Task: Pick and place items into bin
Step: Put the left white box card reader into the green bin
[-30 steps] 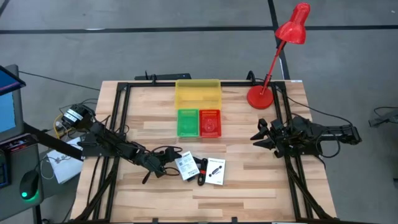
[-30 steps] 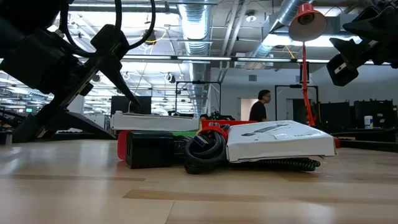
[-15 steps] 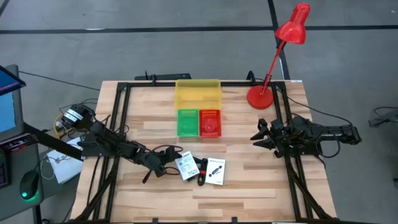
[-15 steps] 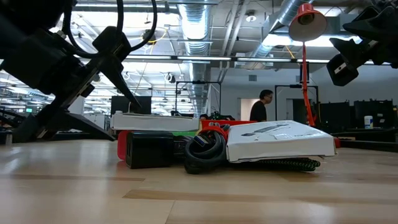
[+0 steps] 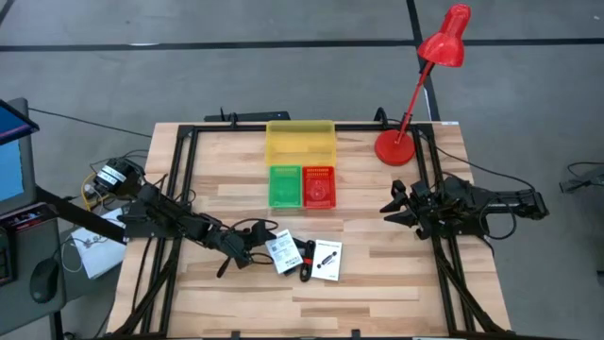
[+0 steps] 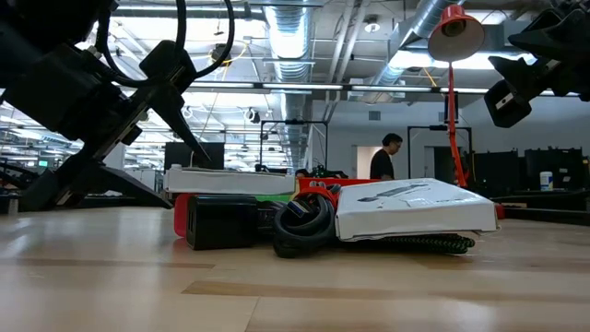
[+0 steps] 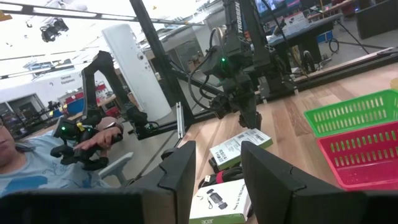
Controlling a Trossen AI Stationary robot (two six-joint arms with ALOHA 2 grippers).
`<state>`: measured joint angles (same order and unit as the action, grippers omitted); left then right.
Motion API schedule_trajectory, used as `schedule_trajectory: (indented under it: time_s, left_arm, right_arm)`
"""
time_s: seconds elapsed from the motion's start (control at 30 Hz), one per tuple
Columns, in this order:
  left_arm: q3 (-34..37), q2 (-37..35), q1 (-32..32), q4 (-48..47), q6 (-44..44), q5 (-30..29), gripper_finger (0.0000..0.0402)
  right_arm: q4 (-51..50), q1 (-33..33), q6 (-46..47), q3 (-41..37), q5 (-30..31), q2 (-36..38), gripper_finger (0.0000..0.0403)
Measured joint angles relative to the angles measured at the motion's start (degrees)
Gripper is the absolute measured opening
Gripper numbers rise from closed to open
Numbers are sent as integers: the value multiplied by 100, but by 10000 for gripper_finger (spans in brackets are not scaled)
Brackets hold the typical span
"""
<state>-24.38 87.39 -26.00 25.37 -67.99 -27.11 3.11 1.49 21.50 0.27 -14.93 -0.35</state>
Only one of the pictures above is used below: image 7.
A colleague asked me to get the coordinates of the black leader arm handle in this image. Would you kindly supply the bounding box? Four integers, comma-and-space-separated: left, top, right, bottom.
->
49, 116, 124, 171

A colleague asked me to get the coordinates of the silver aluminium bar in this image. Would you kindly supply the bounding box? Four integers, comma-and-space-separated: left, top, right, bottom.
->
175, 101, 186, 139

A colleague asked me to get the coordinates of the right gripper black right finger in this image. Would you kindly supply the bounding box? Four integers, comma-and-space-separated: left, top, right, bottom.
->
241, 141, 369, 224

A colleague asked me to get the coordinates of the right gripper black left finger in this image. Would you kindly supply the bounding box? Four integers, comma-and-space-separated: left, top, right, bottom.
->
124, 140, 197, 224

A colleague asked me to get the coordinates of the black background workbench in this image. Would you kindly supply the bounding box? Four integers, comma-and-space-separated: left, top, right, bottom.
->
267, 14, 343, 65

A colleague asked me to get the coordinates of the green plastic basket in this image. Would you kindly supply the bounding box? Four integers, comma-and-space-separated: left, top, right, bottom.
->
303, 89, 398, 138

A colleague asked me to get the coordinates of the person's hand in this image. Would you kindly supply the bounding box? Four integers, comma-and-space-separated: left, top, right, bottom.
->
74, 129, 109, 152

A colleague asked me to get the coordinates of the red plastic basket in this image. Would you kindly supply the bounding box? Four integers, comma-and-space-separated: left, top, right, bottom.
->
316, 121, 398, 191

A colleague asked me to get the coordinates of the person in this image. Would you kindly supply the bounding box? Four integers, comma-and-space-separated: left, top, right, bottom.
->
0, 116, 125, 198

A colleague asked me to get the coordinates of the white green barcode box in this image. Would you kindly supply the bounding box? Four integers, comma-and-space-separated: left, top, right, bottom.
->
209, 128, 274, 171

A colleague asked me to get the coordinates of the white sign board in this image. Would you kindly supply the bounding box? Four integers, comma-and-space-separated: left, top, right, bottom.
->
282, 12, 309, 34

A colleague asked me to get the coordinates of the blue storage bin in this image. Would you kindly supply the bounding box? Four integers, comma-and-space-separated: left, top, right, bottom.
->
317, 30, 334, 44

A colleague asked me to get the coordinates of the wall display screen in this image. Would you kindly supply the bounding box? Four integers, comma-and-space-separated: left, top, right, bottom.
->
254, 0, 287, 16

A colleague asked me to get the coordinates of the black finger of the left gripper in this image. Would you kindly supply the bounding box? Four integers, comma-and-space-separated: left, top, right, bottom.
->
248, 108, 263, 131
238, 112, 251, 129

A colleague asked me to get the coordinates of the grey office chair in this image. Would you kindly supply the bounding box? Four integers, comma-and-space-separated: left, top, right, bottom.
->
98, 151, 134, 186

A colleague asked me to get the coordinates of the person's wristwatch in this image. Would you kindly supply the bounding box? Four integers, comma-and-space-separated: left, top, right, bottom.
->
104, 121, 125, 133

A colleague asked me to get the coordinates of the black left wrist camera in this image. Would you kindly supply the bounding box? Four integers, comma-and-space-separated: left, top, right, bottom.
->
210, 95, 234, 119

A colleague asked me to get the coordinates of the white round pillar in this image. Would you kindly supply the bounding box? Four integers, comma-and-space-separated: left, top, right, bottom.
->
101, 24, 172, 122

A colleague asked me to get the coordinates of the black cable with red strap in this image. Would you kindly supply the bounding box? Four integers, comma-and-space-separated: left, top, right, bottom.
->
198, 166, 245, 190

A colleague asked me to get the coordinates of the black power adapter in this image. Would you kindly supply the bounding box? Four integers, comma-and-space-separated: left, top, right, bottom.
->
207, 157, 222, 174

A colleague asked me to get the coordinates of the white acer product box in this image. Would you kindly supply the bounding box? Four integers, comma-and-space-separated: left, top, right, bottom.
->
188, 179, 252, 224

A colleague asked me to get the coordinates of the black stage light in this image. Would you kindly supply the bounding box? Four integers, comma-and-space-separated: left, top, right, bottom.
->
39, 17, 70, 44

